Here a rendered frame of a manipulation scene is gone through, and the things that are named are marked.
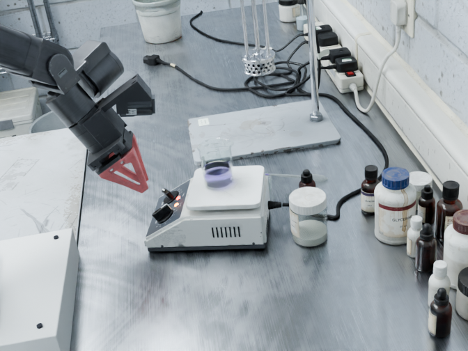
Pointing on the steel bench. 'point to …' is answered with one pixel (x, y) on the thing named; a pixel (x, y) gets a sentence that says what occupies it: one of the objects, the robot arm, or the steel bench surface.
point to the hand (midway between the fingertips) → (142, 182)
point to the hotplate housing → (216, 228)
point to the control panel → (170, 207)
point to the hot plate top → (197, 195)
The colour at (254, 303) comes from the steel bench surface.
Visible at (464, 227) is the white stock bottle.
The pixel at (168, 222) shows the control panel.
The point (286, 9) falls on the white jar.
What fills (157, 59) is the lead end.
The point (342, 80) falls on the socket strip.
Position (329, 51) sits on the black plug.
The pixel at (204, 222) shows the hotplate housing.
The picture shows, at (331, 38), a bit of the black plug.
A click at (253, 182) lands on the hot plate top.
